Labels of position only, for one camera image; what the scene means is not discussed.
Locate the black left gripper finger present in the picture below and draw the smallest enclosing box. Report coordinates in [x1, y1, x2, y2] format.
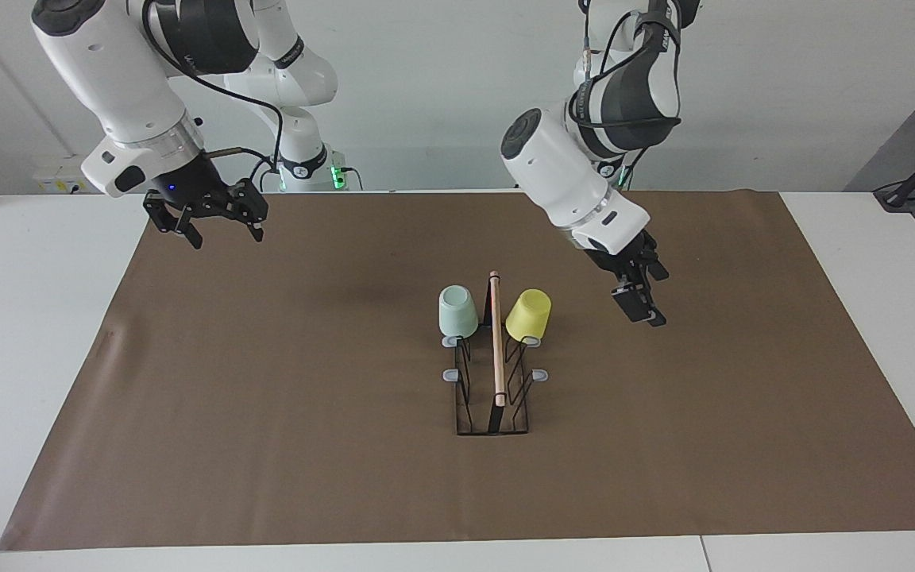
[640, 234, 670, 280]
[612, 274, 667, 327]

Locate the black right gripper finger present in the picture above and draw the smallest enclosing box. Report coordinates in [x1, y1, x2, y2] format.
[144, 197, 204, 249]
[227, 180, 268, 242]

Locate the yellow plastic cup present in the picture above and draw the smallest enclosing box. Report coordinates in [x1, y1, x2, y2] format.
[505, 288, 552, 344]

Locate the pale green plastic cup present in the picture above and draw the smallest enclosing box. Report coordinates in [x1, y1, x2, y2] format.
[438, 285, 480, 338]

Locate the brown paper table mat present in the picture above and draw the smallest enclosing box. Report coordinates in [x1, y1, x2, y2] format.
[0, 189, 915, 551]

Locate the black right base cable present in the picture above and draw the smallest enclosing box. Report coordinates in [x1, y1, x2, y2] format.
[248, 155, 280, 193]

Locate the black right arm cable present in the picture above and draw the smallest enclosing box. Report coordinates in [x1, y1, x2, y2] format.
[142, 0, 284, 185]

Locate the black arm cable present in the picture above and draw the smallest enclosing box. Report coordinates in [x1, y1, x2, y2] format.
[142, 0, 284, 185]
[581, 0, 653, 190]

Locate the white wall socket box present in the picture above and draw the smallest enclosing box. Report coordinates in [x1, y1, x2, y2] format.
[33, 155, 109, 194]

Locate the black wire cup rack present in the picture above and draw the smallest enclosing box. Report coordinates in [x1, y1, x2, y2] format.
[442, 270, 550, 436]

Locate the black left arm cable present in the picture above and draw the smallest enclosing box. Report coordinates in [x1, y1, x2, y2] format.
[581, 0, 653, 190]

